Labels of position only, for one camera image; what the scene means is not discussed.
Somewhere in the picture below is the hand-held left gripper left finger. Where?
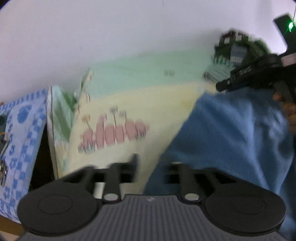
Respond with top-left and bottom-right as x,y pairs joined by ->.
61,153 -> 140,204

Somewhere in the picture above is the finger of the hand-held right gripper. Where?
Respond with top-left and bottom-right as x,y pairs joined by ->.
216,77 -> 235,92

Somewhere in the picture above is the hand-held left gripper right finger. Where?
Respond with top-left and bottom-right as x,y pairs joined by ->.
165,162 -> 229,202

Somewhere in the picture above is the blue knit sweater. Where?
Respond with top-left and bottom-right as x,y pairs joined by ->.
143,89 -> 296,240

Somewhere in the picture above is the person's right hand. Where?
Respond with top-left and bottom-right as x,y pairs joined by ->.
272,89 -> 296,133

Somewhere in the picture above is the green white striped shirt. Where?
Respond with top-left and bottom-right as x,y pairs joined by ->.
203,57 -> 234,81

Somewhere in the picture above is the dark green garment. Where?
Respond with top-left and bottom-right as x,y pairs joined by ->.
214,28 -> 273,70

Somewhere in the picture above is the grey blue striped knit garment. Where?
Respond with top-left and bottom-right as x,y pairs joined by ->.
230,44 -> 247,64

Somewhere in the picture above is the pale green cloth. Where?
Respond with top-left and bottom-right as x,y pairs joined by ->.
47,86 -> 78,179

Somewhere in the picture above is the blue checkered cloth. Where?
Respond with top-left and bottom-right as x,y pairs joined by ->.
0,88 -> 48,224

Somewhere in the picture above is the bunch of keys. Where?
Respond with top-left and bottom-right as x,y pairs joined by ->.
0,159 -> 7,187

